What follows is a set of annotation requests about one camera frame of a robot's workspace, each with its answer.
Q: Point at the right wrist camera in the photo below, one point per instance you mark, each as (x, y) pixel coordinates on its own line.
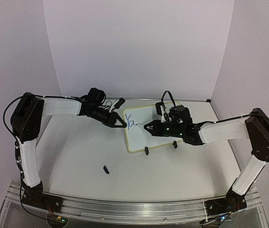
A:
(162, 111)

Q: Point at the black right board stand foot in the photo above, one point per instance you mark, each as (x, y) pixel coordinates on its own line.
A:
(175, 144)

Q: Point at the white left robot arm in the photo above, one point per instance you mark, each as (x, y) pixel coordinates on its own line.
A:
(31, 109)

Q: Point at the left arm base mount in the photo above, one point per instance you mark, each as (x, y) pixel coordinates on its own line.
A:
(37, 198)

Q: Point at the black left board stand foot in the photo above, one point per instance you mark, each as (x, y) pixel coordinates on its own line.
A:
(146, 150)

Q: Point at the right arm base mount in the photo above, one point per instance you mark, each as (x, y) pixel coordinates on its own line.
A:
(232, 202)

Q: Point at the blue marker cap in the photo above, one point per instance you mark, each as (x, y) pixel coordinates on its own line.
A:
(106, 170)

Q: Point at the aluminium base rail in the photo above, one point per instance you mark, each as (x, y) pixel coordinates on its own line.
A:
(62, 211)

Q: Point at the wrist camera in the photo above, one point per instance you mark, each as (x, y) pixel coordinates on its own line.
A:
(115, 104)
(162, 111)

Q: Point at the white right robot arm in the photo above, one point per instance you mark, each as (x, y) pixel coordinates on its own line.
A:
(177, 122)

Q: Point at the black board stand foot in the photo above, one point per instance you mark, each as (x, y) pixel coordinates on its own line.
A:
(146, 150)
(175, 144)

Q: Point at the white whiteboard yellow rim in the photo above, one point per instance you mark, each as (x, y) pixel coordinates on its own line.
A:
(137, 137)

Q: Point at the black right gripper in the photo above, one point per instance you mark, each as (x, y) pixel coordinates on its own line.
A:
(158, 129)

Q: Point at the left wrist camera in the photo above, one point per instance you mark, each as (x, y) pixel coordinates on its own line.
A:
(115, 104)

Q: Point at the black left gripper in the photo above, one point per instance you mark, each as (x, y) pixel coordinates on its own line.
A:
(111, 120)

